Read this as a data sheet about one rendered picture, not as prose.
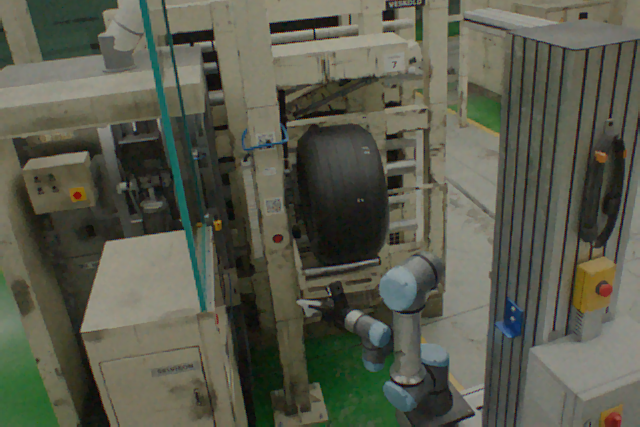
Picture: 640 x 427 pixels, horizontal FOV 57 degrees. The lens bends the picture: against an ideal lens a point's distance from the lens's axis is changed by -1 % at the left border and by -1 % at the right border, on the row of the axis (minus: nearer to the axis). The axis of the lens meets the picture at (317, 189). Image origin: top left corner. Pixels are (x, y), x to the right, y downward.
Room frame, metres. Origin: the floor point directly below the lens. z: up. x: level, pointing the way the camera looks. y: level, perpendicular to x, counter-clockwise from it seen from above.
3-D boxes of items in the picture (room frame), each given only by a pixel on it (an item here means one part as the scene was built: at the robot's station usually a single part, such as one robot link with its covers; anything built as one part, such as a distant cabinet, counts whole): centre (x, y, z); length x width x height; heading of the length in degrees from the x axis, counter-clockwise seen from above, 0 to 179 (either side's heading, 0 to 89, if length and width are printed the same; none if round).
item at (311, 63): (2.65, -0.13, 1.71); 0.61 x 0.25 x 0.15; 98
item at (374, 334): (1.57, -0.14, 1.04); 0.11 x 0.08 x 0.09; 43
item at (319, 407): (2.28, 0.20, 0.02); 0.27 x 0.27 x 0.04; 8
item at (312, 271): (2.20, -0.07, 0.90); 0.35 x 0.05 x 0.05; 98
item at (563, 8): (6.44, -2.79, 0.62); 0.91 x 0.58 x 1.25; 107
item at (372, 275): (2.20, -0.07, 0.83); 0.36 x 0.09 x 0.06; 98
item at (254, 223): (2.24, 0.28, 1.19); 0.05 x 0.04 x 0.48; 8
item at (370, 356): (1.59, -0.16, 0.94); 0.11 x 0.08 x 0.11; 133
